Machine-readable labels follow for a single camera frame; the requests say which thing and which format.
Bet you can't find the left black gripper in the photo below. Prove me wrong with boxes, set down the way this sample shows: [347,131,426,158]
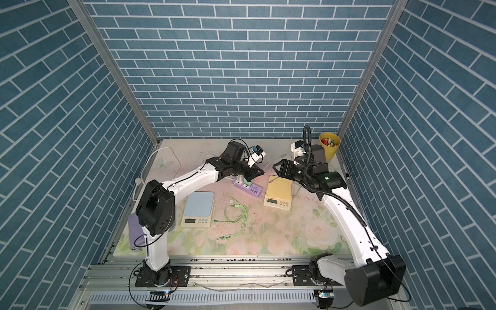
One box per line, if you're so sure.
[229,158,266,182]

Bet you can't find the purple power strip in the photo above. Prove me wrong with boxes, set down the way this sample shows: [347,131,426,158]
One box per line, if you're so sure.
[233,180,262,198]

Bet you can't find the green charging cable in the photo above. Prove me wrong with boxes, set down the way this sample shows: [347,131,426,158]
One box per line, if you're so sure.
[210,201,249,243]

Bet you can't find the blue electronic scale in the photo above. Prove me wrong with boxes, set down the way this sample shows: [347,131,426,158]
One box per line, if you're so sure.
[181,192,214,229]

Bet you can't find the white charger adapter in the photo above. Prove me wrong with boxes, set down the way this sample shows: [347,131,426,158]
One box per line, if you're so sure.
[236,175,245,185]

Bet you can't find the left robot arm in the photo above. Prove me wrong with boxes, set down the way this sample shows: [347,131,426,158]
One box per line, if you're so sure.
[136,138,266,286]

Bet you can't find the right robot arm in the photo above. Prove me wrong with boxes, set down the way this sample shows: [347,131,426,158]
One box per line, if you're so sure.
[273,140,406,306]

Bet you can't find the yellow electronic scale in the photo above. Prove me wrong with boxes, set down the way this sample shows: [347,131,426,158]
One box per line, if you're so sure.
[263,176,293,211]

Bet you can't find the yellow pen cup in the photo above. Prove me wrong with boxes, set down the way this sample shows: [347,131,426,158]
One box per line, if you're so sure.
[319,133,341,161]

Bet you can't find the purple case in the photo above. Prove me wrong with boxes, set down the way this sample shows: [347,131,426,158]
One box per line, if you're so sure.
[128,213,146,251]

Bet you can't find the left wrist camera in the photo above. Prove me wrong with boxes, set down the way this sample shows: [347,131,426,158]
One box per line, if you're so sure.
[248,145,266,167]

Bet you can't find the white power strip cable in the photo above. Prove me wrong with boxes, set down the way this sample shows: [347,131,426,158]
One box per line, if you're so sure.
[130,146,217,204]

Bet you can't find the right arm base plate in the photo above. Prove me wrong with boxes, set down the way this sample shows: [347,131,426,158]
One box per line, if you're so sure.
[286,265,340,287]

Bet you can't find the aluminium rail frame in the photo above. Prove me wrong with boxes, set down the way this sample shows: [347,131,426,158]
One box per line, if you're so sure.
[67,253,409,310]

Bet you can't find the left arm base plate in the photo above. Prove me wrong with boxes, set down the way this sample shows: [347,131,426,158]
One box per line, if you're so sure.
[133,265,191,289]

